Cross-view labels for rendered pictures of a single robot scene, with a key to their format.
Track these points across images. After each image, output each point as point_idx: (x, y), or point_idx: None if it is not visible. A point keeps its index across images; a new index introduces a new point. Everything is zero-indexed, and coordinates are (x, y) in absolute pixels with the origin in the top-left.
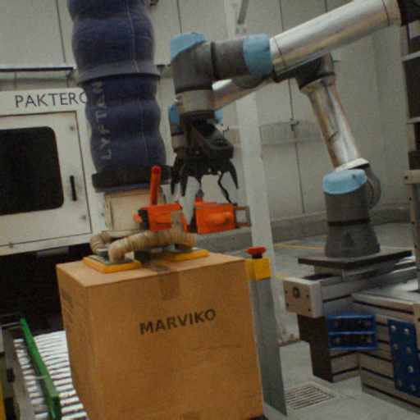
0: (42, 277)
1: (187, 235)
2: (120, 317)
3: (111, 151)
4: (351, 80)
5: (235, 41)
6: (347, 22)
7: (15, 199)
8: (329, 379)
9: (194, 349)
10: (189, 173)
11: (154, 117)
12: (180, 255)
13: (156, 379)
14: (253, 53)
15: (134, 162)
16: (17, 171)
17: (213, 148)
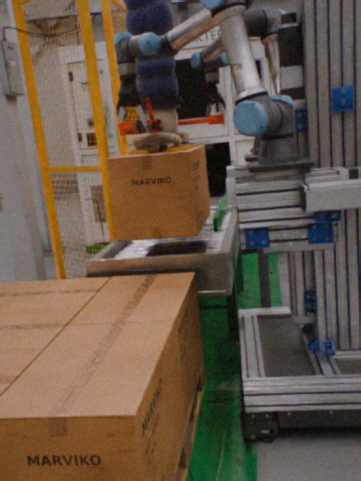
0: (207, 165)
1: (170, 136)
2: (122, 176)
3: (140, 87)
4: None
5: (136, 38)
6: (200, 21)
7: (179, 110)
8: (238, 224)
9: (159, 196)
10: (119, 105)
11: (164, 67)
12: (168, 148)
13: (139, 209)
14: (141, 44)
15: (150, 95)
16: (180, 90)
17: (118, 94)
